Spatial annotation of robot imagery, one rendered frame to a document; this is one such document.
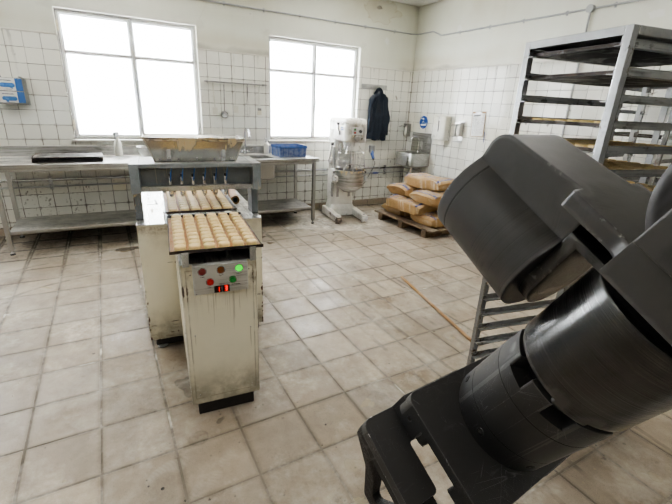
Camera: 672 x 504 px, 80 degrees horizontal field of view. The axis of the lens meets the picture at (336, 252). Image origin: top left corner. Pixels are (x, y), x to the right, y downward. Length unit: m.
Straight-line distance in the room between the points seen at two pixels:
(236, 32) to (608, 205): 5.63
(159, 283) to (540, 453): 2.51
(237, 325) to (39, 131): 3.96
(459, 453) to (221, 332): 1.85
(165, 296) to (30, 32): 3.57
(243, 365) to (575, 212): 2.04
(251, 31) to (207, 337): 4.46
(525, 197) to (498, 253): 0.03
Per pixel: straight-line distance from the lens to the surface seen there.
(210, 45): 5.64
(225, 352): 2.09
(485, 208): 0.20
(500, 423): 0.22
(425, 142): 6.64
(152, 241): 2.55
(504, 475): 0.24
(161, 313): 2.73
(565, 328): 0.19
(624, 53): 1.80
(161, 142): 2.47
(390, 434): 0.24
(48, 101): 5.49
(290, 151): 5.37
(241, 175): 2.59
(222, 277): 1.87
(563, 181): 0.19
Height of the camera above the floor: 1.51
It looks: 20 degrees down
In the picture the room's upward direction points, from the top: 3 degrees clockwise
